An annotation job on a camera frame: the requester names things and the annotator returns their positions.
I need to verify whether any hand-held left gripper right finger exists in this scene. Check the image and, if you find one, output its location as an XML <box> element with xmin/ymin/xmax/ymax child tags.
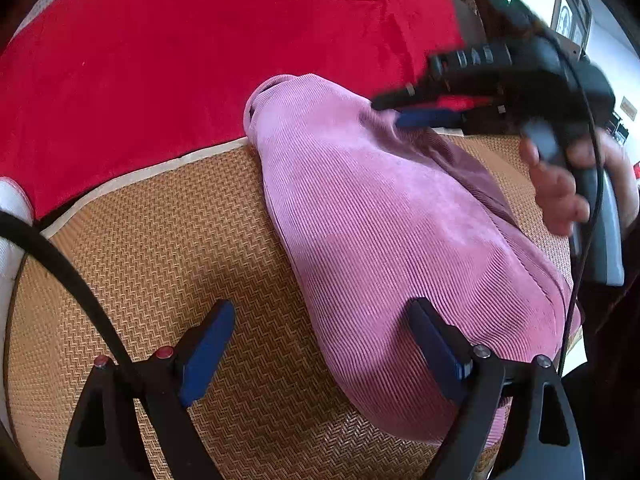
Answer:
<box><xmin>407</xmin><ymin>297</ymin><xmax>586</xmax><ymax>480</ymax></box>

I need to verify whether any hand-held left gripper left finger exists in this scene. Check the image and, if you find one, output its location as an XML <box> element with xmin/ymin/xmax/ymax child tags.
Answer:
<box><xmin>59</xmin><ymin>300</ymin><xmax>236</xmax><ymax>480</ymax></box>

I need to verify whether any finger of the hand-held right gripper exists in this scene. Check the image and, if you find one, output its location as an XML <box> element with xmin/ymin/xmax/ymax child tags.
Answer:
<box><xmin>396</xmin><ymin>109</ymin><xmax>469</xmax><ymax>129</ymax></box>
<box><xmin>371</xmin><ymin>79</ymin><xmax>502</xmax><ymax>112</ymax></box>

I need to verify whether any pink corduroy jacket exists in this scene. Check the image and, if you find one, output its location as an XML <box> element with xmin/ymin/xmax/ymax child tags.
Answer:
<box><xmin>243</xmin><ymin>74</ymin><xmax>583</xmax><ymax>446</ymax></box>

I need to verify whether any person's right hand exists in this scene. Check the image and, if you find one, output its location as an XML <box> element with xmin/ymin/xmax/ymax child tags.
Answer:
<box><xmin>519</xmin><ymin>134</ymin><xmax>637</xmax><ymax>237</ymax></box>

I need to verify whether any framed picture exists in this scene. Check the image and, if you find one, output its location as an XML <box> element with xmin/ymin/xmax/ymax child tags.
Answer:
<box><xmin>551</xmin><ymin>0</ymin><xmax>594</xmax><ymax>50</ymax></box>

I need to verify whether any woven straw mat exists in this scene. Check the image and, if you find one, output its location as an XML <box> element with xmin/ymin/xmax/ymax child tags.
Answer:
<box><xmin>5</xmin><ymin>132</ymin><xmax>588</xmax><ymax>480</ymax></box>

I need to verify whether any red blanket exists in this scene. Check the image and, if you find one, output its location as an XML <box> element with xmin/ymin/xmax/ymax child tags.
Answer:
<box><xmin>0</xmin><ymin>0</ymin><xmax>466</xmax><ymax>221</ymax></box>

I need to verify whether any thin black cable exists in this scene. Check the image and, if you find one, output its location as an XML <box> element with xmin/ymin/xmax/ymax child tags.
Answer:
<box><xmin>547</xmin><ymin>27</ymin><xmax>601</xmax><ymax>378</ymax></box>

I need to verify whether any thick black cable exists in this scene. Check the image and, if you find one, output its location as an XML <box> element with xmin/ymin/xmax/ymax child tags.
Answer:
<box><xmin>0</xmin><ymin>211</ymin><xmax>133</xmax><ymax>367</ymax></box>

